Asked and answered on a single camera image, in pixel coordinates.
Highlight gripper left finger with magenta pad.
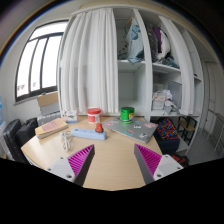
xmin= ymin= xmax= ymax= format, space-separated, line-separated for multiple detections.
xmin=47 ymin=145 xmax=95 ymax=186

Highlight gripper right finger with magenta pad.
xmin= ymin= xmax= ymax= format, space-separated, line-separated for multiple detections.
xmin=134 ymin=144 xmax=182 ymax=184

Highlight red charger plug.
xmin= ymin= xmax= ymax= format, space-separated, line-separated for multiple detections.
xmin=95 ymin=123 xmax=103 ymax=133

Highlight colourful patterned bag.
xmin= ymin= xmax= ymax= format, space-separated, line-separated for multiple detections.
xmin=154 ymin=117 xmax=180 ymax=155

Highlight light blue power strip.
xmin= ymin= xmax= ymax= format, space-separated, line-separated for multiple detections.
xmin=72 ymin=128 xmax=106 ymax=140

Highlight grey laptop with stickers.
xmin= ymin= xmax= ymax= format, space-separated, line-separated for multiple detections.
xmin=102 ymin=117 xmax=157 ymax=143

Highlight tan book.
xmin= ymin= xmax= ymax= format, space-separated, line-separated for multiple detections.
xmin=35 ymin=118 xmax=68 ymax=139

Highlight small white card box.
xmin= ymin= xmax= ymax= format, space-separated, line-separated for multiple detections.
xmin=63 ymin=110 xmax=78 ymax=123

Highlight wooden stool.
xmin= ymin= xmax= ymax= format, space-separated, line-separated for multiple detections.
xmin=178 ymin=116 xmax=197 ymax=143

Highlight white jar red lid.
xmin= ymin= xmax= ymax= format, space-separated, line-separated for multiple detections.
xmin=87 ymin=108 xmax=101 ymax=124

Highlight green canister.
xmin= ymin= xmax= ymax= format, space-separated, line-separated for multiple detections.
xmin=120 ymin=107 xmax=135 ymax=123

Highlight items on middle shelf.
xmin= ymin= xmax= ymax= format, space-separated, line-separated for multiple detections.
xmin=152 ymin=81 xmax=182 ymax=114

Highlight black suitcase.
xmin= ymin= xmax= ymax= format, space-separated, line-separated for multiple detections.
xmin=3 ymin=118 xmax=38 ymax=164

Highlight cardboard box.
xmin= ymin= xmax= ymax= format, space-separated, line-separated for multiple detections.
xmin=37 ymin=92 xmax=59 ymax=115

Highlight white curtain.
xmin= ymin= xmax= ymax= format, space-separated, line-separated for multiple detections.
xmin=58 ymin=8 xmax=119 ymax=114

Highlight black framed window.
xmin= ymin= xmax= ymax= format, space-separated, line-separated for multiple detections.
xmin=15 ymin=20 xmax=68 ymax=102

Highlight white shelving unit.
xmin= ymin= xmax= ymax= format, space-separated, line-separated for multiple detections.
xmin=56 ymin=3 xmax=205 ymax=158

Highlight clothes pile top shelf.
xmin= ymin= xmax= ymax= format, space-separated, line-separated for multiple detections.
xmin=118 ymin=17 xmax=179 ymax=68

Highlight white coiled cable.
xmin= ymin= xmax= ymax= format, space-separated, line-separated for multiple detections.
xmin=59 ymin=130 xmax=74 ymax=152

